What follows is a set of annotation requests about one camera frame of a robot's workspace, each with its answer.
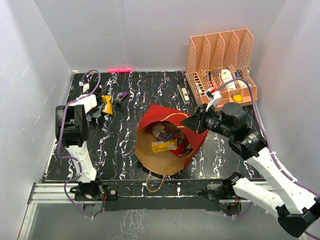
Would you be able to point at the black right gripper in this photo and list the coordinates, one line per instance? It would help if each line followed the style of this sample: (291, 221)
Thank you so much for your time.
(196, 122)

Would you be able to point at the yellow snack packet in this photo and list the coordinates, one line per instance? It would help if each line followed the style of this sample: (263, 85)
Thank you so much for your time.
(108, 108)
(163, 146)

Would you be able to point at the purple M&M's packet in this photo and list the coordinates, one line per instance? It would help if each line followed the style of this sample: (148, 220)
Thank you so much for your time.
(120, 96)

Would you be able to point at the red snack packet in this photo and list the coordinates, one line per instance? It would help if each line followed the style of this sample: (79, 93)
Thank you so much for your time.
(182, 141)

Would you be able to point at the red brown paper bag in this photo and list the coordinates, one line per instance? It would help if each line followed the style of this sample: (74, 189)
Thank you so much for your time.
(164, 163)

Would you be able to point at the brown M&M's packet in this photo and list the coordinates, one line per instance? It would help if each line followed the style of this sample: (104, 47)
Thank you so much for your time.
(165, 136)

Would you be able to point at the silver snack wrapper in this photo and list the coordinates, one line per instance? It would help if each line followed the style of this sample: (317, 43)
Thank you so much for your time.
(158, 130)
(94, 113)

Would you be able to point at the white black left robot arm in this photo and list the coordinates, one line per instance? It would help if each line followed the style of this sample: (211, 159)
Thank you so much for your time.
(71, 128)

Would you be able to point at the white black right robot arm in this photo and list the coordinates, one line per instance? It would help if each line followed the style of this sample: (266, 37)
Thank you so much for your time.
(294, 207)

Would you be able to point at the green white tube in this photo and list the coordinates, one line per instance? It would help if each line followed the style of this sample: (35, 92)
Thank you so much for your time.
(199, 87)

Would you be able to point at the beige black stapler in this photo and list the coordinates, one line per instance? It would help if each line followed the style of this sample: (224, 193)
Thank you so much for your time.
(183, 92)

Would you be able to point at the peach plastic file organizer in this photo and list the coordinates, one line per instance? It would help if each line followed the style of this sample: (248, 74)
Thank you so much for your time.
(209, 54)

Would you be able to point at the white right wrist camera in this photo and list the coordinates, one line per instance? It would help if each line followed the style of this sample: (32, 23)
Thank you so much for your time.
(213, 96)

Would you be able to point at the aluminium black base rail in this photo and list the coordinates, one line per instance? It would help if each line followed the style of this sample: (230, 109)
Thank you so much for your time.
(120, 195)

